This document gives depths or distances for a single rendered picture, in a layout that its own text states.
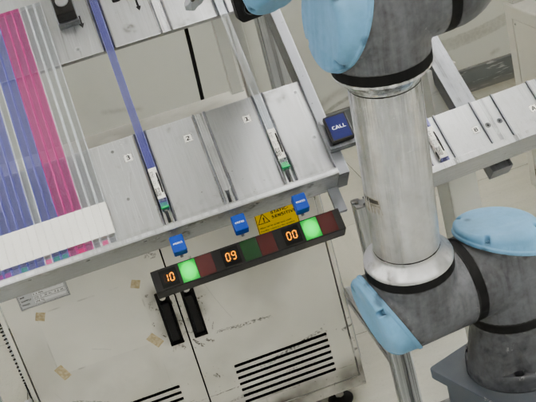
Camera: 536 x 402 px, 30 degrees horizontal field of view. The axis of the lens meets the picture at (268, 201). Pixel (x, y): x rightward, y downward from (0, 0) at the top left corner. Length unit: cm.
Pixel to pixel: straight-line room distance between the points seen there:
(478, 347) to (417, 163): 34
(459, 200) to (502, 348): 59
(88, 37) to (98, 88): 175
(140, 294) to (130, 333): 9
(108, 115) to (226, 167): 195
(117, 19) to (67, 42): 10
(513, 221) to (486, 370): 21
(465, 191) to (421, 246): 70
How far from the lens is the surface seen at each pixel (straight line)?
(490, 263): 132
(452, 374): 147
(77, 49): 189
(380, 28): 106
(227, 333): 217
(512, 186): 320
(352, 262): 295
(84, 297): 208
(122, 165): 176
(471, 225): 135
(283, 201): 174
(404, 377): 198
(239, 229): 169
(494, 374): 141
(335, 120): 173
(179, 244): 168
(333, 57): 107
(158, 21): 189
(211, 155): 176
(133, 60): 363
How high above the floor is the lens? 141
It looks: 24 degrees down
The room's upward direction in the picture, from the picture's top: 16 degrees counter-clockwise
